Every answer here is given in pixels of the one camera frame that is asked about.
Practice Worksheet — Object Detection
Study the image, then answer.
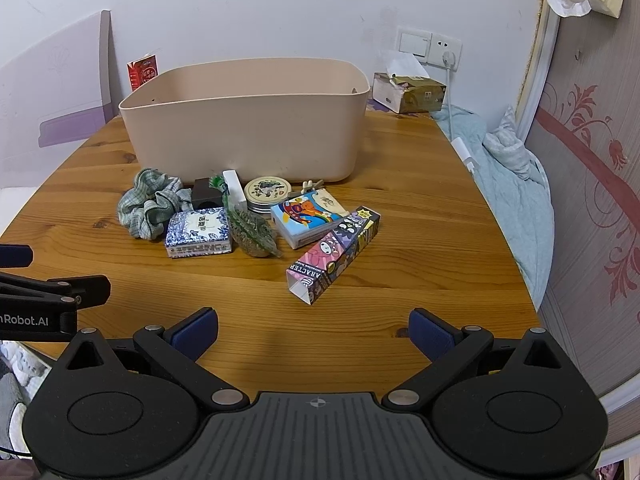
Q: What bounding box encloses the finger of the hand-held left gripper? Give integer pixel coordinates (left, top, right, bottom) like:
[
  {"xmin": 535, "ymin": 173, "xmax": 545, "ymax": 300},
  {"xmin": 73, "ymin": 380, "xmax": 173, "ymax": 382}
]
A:
[
  {"xmin": 0, "ymin": 244, "xmax": 34, "ymax": 267},
  {"xmin": 0, "ymin": 274, "xmax": 112, "ymax": 307}
]

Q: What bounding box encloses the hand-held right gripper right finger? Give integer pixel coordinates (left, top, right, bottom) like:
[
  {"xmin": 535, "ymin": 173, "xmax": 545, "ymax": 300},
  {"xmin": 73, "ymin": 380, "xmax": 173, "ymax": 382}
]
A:
[{"xmin": 381, "ymin": 308, "xmax": 577, "ymax": 409}]

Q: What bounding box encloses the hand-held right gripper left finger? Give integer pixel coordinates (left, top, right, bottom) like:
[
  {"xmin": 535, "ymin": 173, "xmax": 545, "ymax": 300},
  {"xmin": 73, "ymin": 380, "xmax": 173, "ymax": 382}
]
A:
[{"xmin": 54, "ymin": 308, "xmax": 251, "ymax": 408}]

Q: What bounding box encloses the grey plush cloth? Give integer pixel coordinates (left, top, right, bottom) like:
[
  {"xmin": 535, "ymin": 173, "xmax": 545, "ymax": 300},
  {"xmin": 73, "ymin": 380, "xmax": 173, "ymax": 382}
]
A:
[{"xmin": 0, "ymin": 340, "xmax": 52, "ymax": 461}]

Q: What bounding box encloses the blue white patterned box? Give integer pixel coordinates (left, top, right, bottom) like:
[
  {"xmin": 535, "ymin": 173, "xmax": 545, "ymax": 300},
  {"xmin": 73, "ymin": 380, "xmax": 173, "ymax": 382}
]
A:
[{"xmin": 165, "ymin": 207, "xmax": 234, "ymax": 260}]

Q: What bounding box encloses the green checked scrunchie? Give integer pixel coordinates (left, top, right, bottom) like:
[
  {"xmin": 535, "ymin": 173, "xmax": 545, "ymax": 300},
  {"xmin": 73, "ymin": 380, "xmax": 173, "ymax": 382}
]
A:
[{"xmin": 117, "ymin": 168, "xmax": 194, "ymax": 241}]

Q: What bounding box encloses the green leaf packet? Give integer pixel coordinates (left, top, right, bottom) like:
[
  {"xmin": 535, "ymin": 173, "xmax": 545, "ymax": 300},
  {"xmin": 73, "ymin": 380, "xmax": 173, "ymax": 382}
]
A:
[{"xmin": 209, "ymin": 174, "xmax": 284, "ymax": 260}]

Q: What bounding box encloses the long cartoon printed box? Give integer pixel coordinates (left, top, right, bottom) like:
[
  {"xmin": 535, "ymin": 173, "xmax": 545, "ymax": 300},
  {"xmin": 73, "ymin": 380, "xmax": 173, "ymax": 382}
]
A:
[{"xmin": 285, "ymin": 205, "xmax": 382, "ymax": 306}]

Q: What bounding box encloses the small black box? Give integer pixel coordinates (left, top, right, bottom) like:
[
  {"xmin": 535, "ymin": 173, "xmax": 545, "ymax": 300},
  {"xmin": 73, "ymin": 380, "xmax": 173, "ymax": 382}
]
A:
[{"xmin": 192, "ymin": 177, "xmax": 224, "ymax": 210}]

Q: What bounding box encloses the small white bottle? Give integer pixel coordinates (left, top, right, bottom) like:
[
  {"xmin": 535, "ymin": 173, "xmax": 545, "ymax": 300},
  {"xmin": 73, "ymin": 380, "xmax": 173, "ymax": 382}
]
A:
[{"xmin": 222, "ymin": 170, "xmax": 247, "ymax": 214}]

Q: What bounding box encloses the light blue blanket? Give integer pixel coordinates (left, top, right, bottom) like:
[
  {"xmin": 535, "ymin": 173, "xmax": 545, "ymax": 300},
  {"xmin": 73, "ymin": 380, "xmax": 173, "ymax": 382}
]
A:
[{"xmin": 431, "ymin": 106, "xmax": 556, "ymax": 312}]

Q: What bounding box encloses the colourful cartoon card box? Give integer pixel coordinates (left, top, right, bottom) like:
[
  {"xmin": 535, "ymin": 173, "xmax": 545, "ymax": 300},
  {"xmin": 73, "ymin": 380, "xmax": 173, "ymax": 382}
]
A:
[{"xmin": 270, "ymin": 197, "xmax": 350, "ymax": 251}]

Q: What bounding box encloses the round printed tin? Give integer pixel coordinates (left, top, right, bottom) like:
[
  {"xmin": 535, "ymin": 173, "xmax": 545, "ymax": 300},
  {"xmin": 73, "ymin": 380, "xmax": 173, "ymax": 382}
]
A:
[{"xmin": 243, "ymin": 176, "xmax": 292, "ymax": 220}]

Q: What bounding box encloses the beige printed card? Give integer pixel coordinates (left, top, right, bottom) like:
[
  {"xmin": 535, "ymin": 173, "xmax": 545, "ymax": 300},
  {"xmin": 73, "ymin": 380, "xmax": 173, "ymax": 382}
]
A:
[{"xmin": 312, "ymin": 187, "xmax": 350, "ymax": 217}]

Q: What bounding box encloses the white charger adapter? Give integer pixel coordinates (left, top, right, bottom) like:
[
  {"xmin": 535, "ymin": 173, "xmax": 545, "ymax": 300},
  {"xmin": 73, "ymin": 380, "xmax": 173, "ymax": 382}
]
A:
[{"xmin": 451, "ymin": 136, "xmax": 479, "ymax": 171}]

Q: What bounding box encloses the small wooden clip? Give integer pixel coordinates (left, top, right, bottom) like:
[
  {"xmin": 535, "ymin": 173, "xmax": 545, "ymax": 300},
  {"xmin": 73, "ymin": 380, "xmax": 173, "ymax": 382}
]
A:
[{"xmin": 289, "ymin": 178, "xmax": 324, "ymax": 200}]

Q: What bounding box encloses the beige plastic storage bin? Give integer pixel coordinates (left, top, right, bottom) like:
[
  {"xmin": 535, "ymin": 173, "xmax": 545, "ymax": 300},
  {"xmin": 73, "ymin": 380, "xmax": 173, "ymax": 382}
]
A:
[{"xmin": 118, "ymin": 57, "xmax": 371, "ymax": 185}]

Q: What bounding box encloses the floral patterned headboard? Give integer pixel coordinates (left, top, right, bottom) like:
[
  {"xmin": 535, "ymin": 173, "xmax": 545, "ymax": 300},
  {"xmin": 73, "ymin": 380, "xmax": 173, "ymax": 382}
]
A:
[{"xmin": 514, "ymin": 0, "xmax": 640, "ymax": 413}]

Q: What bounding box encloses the red small carton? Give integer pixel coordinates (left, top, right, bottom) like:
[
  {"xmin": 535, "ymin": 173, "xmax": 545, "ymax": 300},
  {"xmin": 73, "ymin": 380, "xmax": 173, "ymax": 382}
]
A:
[{"xmin": 126, "ymin": 52, "xmax": 160, "ymax": 93}]

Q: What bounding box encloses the tissue box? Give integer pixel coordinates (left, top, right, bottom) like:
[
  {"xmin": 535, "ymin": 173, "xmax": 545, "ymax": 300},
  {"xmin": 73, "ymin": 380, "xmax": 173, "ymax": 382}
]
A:
[{"xmin": 372, "ymin": 51, "xmax": 448, "ymax": 115}]

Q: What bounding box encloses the white cable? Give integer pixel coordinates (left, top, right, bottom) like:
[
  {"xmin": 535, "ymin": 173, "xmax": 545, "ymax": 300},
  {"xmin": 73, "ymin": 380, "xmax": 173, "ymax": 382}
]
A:
[{"xmin": 446, "ymin": 66, "xmax": 460, "ymax": 142}]

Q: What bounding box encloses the white wall switch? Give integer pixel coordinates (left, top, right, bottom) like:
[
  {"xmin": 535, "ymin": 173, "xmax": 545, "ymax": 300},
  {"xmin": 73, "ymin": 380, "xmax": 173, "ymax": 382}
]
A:
[{"xmin": 397, "ymin": 27, "xmax": 432, "ymax": 64}]

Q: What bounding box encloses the white wall socket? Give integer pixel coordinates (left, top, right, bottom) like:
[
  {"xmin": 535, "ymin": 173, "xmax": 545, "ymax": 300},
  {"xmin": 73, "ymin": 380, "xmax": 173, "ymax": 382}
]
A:
[{"xmin": 429, "ymin": 31, "xmax": 464, "ymax": 71}]

